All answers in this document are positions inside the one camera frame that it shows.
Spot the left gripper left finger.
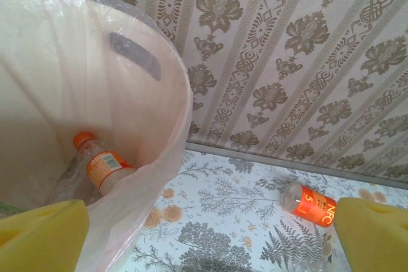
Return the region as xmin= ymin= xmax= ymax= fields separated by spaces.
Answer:
xmin=0 ymin=198 xmax=91 ymax=272

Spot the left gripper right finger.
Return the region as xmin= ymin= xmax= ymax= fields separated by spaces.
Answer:
xmin=333 ymin=197 xmax=408 ymax=272

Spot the orange NFC label bottle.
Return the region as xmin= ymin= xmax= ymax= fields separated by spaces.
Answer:
xmin=279 ymin=181 xmax=339 ymax=230

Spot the orange cap orange label bottle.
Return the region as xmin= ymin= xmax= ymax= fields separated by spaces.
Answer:
xmin=72 ymin=130 xmax=135 ymax=197

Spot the white bin with plastic liner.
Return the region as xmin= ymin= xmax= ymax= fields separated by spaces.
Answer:
xmin=0 ymin=0 xmax=196 ymax=272

